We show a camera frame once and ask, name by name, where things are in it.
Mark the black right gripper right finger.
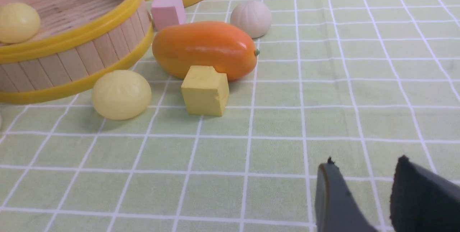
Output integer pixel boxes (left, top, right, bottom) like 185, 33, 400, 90
390, 156, 460, 232

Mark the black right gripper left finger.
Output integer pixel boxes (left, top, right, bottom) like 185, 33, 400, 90
315, 157, 377, 232

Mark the white bun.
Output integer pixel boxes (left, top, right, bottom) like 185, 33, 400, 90
230, 1, 272, 39

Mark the yellow bun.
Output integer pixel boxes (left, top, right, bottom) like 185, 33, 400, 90
91, 70, 152, 120
0, 3, 41, 44

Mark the bamboo steamer tray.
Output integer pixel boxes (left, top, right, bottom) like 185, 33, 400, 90
0, 0, 154, 104

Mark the green checkered tablecloth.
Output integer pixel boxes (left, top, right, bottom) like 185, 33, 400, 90
1, 0, 460, 232

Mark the yellow cube block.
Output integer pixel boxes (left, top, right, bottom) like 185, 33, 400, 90
181, 66, 229, 116

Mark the orange toy mango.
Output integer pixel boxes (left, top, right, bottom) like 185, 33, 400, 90
152, 21, 260, 82

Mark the pink cube block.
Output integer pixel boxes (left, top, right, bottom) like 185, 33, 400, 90
151, 0, 186, 31

